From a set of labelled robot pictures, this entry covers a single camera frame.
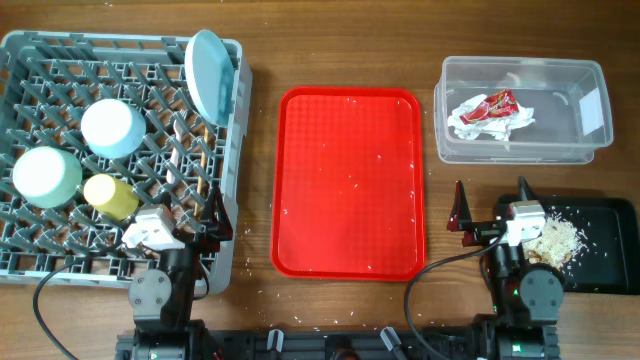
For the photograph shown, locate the white bowl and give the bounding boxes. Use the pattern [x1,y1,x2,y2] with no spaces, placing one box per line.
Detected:
[81,99,146,159]

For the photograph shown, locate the yellow plastic cup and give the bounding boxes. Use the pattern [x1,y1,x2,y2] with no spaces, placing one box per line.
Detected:
[83,174,139,221]

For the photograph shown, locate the red plastic serving tray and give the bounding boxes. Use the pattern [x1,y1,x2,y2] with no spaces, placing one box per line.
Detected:
[270,86,427,282]

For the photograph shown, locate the black plastic tray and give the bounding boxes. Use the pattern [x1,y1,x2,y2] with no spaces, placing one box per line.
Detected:
[493,193,640,296]

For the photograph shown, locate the wooden chopstick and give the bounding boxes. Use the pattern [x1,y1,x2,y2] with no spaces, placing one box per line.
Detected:
[193,125,210,217]

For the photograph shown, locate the grey plastic dishwasher rack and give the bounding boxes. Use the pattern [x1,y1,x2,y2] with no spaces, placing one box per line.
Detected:
[1,30,252,288]

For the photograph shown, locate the clear plastic waste bin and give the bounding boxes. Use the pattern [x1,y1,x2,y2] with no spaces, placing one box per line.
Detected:
[434,56,614,164]

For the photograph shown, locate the rice and peanut scraps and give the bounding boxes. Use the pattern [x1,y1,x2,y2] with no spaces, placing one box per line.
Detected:
[523,213,589,271]

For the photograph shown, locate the red snack wrapper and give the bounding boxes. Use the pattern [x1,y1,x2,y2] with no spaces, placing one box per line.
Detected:
[460,89,519,125]

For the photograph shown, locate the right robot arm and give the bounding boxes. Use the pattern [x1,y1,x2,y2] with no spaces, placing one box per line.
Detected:
[447,177,564,359]

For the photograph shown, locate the white plastic fork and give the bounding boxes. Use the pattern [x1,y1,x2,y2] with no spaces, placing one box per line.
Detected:
[166,111,186,184]

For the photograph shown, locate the light blue plate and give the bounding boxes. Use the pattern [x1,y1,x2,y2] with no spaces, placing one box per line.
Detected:
[185,29,234,128]

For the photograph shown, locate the small green bowl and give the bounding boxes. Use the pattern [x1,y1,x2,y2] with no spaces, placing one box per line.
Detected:
[11,146,82,208]

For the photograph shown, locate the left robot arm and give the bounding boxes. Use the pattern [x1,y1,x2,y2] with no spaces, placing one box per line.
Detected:
[115,186,234,360]

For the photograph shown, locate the white tissue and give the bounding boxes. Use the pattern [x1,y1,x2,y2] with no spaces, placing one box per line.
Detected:
[446,94,535,142]

